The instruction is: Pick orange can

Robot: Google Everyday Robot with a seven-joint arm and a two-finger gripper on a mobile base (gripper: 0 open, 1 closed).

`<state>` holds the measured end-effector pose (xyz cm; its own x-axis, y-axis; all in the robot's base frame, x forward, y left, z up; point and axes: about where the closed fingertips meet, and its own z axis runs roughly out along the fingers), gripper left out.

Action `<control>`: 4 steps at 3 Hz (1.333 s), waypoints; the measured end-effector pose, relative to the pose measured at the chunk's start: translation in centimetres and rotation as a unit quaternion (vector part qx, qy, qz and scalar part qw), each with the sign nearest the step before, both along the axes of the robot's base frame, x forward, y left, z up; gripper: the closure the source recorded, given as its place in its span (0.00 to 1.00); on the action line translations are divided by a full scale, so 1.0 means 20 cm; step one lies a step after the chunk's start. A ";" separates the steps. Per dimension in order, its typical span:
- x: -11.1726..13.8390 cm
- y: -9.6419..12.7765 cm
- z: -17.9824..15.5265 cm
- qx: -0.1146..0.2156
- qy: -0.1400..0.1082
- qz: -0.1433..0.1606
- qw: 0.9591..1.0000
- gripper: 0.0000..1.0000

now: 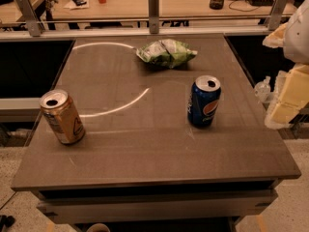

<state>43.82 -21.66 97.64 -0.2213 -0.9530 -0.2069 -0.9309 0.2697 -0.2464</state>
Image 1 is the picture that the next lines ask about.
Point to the orange soda can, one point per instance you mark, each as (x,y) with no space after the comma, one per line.
(59,111)

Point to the clear sanitizer bottle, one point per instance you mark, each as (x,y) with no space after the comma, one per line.
(262,89)

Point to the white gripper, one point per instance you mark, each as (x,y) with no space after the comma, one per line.
(297,36)

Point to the grey work table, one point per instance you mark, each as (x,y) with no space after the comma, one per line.
(141,158)

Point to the blue Pepsi can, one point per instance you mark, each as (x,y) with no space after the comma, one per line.
(203,101)

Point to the metal railing post middle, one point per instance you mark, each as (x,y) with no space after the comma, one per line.
(153,6)

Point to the metal railing post left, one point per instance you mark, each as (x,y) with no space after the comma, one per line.
(32,22)

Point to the green chip bag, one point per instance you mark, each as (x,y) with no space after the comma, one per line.
(166,53)

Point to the metal railing post right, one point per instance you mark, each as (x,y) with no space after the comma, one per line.
(273,21)

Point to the metal railing post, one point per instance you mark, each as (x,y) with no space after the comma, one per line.
(153,6)
(32,22)
(273,21)

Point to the black mesh pen cup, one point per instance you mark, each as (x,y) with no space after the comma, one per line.
(216,4)

